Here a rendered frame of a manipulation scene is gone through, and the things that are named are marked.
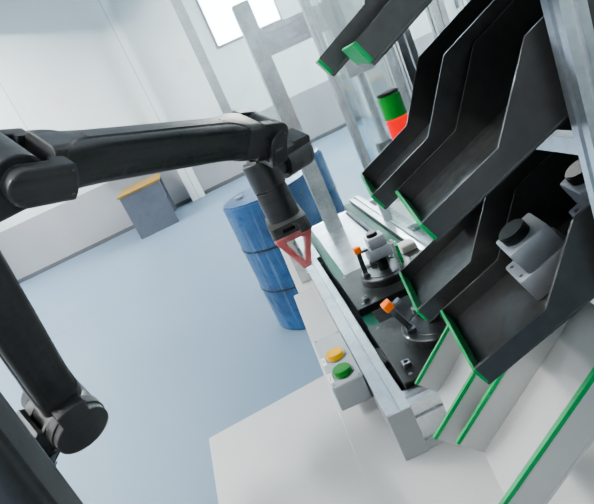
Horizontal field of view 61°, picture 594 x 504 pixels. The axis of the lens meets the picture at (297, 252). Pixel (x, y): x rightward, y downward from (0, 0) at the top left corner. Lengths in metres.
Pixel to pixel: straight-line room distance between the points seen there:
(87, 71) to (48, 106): 1.04
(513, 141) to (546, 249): 0.13
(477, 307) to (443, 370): 0.24
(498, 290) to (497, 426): 0.20
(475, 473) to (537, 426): 0.26
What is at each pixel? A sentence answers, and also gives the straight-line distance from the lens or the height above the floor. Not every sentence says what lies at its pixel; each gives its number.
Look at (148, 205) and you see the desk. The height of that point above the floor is 0.50.
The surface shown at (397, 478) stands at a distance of 0.96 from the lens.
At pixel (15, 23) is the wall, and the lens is 11.85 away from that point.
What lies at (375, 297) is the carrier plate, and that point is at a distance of 1.27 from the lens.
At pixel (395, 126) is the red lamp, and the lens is 1.12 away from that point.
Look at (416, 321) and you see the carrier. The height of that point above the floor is 0.99.
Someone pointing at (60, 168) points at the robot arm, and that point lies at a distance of 0.55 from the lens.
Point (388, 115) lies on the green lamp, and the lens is 1.12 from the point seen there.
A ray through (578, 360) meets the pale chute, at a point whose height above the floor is 1.12.
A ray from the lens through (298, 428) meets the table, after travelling 1.16.
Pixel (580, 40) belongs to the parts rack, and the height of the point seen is 1.47.
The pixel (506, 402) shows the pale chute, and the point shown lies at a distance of 0.73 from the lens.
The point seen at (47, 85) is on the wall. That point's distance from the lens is 11.62.
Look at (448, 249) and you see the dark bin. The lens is 0.76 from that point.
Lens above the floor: 1.53
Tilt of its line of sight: 18 degrees down
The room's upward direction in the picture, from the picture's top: 25 degrees counter-clockwise
